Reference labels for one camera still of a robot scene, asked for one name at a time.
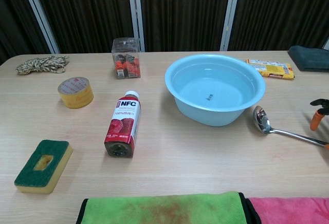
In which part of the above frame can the silver metal ladle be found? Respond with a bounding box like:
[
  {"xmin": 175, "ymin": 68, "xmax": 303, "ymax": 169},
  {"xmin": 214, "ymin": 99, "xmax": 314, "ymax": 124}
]
[{"xmin": 252, "ymin": 105, "xmax": 327, "ymax": 147}]

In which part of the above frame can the clear box with orange parts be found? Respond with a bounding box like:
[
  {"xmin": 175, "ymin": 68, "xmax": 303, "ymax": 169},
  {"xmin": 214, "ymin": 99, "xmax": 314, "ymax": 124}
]
[{"xmin": 111, "ymin": 37, "xmax": 141, "ymax": 80}]

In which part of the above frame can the green and yellow sponge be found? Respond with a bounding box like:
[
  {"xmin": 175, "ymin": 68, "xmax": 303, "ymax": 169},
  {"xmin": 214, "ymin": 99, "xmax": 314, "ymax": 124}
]
[{"xmin": 14, "ymin": 139, "xmax": 74, "ymax": 194}]

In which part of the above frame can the grey metal frame post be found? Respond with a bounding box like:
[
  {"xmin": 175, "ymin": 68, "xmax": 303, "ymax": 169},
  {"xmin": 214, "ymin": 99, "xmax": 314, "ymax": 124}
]
[
  {"xmin": 126, "ymin": 0, "xmax": 145, "ymax": 53},
  {"xmin": 220, "ymin": 0, "xmax": 243, "ymax": 52},
  {"xmin": 19, "ymin": 0, "xmax": 61, "ymax": 54}
]

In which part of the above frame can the beige braided rope bundle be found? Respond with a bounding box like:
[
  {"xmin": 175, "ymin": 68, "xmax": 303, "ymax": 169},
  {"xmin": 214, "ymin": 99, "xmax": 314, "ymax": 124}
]
[{"xmin": 15, "ymin": 55, "xmax": 70, "ymax": 76}]

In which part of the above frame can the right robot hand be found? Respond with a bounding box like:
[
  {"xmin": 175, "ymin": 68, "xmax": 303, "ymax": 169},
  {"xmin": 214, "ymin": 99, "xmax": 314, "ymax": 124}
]
[{"xmin": 309, "ymin": 98, "xmax": 329, "ymax": 150}]

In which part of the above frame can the dark grey folded cloth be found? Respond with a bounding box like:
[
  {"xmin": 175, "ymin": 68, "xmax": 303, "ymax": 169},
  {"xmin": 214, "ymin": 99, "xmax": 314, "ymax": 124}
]
[{"xmin": 287, "ymin": 45, "xmax": 329, "ymax": 72}]

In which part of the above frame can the red NFC juice bottle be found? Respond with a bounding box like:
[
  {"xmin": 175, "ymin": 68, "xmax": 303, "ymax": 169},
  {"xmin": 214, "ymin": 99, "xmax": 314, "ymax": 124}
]
[{"xmin": 104, "ymin": 90, "xmax": 142, "ymax": 158}]

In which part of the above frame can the yellow flat packet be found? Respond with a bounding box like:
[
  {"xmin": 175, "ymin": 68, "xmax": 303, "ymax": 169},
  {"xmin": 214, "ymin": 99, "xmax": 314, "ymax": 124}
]
[{"xmin": 246, "ymin": 58, "xmax": 296, "ymax": 81}]

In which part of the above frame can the large light blue basin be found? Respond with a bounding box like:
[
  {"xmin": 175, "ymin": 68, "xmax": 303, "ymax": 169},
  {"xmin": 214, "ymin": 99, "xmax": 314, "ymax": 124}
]
[{"xmin": 164, "ymin": 53, "xmax": 266, "ymax": 127}]

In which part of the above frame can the dark brown ribbed curtain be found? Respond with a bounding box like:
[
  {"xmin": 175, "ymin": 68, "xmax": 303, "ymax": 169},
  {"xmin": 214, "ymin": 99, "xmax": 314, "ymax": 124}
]
[{"xmin": 0, "ymin": 0, "xmax": 329, "ymax": 65}]

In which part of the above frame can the green microfiber cloth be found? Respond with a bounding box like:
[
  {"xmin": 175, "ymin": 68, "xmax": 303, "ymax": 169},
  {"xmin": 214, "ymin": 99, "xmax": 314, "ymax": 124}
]
[{"xmin": 76, "ymin": 191, "xmax": 248, "ymax": 224}]

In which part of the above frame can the yellow tape roll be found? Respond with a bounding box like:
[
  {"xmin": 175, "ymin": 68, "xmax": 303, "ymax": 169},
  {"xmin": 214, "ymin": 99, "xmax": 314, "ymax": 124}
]
[{"xmin": 57, "ymin": 77, "xmax": 95, "ymax": 109}]

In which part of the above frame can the pink microfiber cloth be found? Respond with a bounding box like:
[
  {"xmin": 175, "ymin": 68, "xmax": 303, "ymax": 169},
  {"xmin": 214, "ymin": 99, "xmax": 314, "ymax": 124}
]
[{"xmin": 244, "ymin": 197, "xmax": 329, "ymax": 224}]

